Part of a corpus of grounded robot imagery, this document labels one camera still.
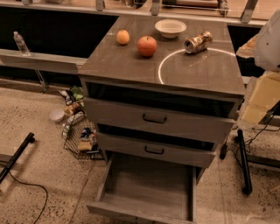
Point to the top drawer with handle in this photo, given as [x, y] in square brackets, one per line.
[159, 121]

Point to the drawer with handle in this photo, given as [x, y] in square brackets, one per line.
[159, 121]
[158, 151]

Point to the middle drawer with handle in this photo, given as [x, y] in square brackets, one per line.
[158, 151]

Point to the blue snack packet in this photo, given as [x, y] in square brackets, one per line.
[86, 132]

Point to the grey wooden drawer cabinet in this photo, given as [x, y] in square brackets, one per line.
[208, 83]

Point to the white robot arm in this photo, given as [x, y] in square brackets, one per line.
[264, 48]

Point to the orange fruit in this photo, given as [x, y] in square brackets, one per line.
[123, 37]

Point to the black stand leg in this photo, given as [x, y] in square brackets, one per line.
[247, 189]
[7, 167]

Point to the clear plastic water bottle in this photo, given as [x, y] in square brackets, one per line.
[21, 45]

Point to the black stand leg right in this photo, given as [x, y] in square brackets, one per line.
[247, 189]

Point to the crushed drink can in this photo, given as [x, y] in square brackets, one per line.
[198, 43]

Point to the white paper bowl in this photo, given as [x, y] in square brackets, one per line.
[170, 28]

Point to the open bottom drawer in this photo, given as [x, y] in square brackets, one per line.
[141, 190]

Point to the black stand leg left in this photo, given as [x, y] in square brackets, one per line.
[7, 167]

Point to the green snack bag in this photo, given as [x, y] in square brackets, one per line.
[77, 93]

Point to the small white bowl on floor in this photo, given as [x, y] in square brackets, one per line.
[57, 115]

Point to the red apple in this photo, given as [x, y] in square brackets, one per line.
[147, 46]

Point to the black wire basket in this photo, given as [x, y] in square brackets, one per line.
[81, 148]

